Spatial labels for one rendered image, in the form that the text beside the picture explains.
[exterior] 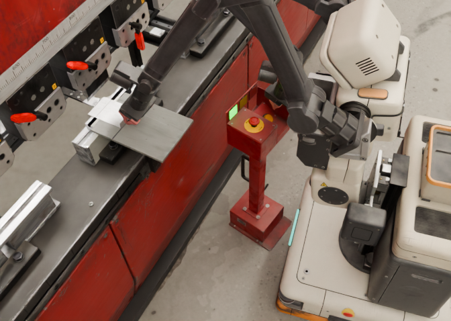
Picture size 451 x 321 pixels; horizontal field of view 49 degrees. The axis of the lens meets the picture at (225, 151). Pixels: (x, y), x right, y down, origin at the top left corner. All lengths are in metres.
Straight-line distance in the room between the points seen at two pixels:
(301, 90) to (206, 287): 1.36
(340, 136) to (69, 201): 0.84
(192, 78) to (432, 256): 1.00
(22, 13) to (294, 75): 0.62
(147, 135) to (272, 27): 0.62
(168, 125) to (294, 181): 1.21
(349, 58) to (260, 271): 1.34
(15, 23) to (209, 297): 1.52
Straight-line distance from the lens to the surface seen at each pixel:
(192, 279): 2.34
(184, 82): 1.83
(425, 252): 1.62
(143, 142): 1.50
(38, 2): 1.24
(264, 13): 1.04
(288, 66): 1.12
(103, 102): 1.64
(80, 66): 1.33
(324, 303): 2.04
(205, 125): 2.00
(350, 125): 1.24
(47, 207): 1.55
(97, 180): 1.61
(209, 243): 2.42
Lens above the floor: 2.15
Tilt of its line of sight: 53 degrees down
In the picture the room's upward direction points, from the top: 3 degrees counter-clockwise
